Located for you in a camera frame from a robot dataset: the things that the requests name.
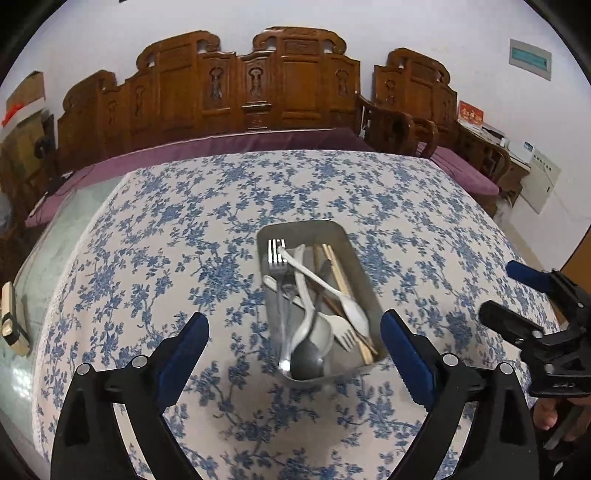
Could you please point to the white plastic fork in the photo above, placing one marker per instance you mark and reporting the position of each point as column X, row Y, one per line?
column 341, row 330

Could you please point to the large metal spoon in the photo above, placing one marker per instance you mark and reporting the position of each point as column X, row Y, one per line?
column 307, row 362

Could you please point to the blue floral tablecloth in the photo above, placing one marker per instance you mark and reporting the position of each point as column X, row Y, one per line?
column 184, row 254

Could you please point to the large cardboard box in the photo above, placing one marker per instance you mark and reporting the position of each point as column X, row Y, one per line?
column 23, row 147

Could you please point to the metal tray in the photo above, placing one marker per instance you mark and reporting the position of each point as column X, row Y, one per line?
column 353, row 258

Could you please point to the carved wooden sofa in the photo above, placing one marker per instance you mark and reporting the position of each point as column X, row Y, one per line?
column 184, row 92

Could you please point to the dark wooden chopstick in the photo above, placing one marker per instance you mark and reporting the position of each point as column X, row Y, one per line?
column 317, row 263

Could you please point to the grey wall electrical box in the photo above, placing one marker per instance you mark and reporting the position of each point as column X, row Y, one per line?
column 531, row 60

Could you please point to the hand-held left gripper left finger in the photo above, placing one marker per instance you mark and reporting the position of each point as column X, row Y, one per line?
column 184, row 355

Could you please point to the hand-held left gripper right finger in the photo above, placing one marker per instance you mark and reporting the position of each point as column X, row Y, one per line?
column 408, row 360

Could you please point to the metal fork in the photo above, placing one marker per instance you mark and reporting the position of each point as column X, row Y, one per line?
column 276, row 265

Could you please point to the wooden side table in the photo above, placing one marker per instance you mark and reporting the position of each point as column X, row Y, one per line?
column 517, row 177

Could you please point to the person's right hand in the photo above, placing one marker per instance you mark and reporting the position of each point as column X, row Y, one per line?
column 545, row 413

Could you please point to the white wall panel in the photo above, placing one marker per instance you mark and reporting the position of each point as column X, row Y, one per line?
column 542, row 184

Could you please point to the carved wooden armchair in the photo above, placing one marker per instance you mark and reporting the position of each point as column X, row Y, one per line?
column 415, row 87

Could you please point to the red box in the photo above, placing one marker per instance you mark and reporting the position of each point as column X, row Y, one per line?
column 471, row 113

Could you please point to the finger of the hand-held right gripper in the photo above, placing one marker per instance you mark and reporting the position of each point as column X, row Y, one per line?
column 526, row 272
column 503, row 318

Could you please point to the purple armchair cushion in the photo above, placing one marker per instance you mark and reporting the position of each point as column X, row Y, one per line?
column 461, row 170

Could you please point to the white and blue box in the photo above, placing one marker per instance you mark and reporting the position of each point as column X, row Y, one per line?
column 528, row 151

